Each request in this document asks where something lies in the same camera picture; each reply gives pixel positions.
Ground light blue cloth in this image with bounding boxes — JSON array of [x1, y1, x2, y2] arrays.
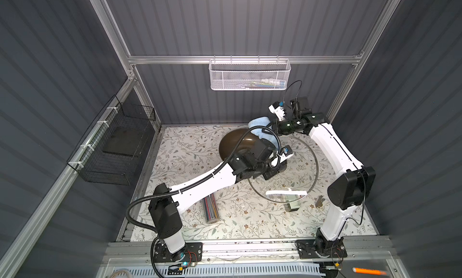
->
[[247, 116, 281, 150]]

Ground glass pot lid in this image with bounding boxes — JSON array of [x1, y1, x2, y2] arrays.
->
[[248, 134, 322, 205]]

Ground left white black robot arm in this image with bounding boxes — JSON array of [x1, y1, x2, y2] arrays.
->
[[148, 139, 293, 260]]

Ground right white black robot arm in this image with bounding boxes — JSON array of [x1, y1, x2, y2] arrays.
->
[[269, 98, 376, 257]]

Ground pens in white basket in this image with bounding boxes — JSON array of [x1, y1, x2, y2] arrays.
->
[[240, 79, 287, 90]]

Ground pale green pencil sharpener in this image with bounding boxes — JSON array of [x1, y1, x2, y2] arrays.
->
[[284, 197, 302, 213]]

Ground clear tube of coloured pencils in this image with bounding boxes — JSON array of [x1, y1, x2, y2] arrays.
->
[[202, 194, 220, 224]]

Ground orange marker pen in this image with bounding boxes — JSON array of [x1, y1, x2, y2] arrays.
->
[[352, 267, 389, 276]]

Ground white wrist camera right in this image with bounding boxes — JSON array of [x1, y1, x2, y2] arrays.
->
[[268, 101, 286, 122]]

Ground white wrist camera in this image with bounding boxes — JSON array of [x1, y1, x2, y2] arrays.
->
[[274, 146, 294, 165], [268, 101, 286, 122]]

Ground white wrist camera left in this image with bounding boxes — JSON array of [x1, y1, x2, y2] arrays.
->
[[274, 146, 294, 165]]

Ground brown frying pan cream handle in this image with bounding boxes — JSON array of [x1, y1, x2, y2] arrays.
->
[[218, 128, 264, 170]]

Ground white wire mesh basket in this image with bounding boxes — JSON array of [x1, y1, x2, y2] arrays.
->
[[208, 58, 291, 91]]

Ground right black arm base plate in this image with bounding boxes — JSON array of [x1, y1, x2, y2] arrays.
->
[[295, 238, 348, 259]]

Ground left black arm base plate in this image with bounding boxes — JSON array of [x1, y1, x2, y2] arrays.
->
[[154, 243, 203, 263]]

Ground black corrugated cable hose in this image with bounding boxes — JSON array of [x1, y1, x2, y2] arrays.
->
[[124, 125, 282, 278]]

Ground black wire basket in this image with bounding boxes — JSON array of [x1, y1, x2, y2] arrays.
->
[[67, 96, 157, 186]]

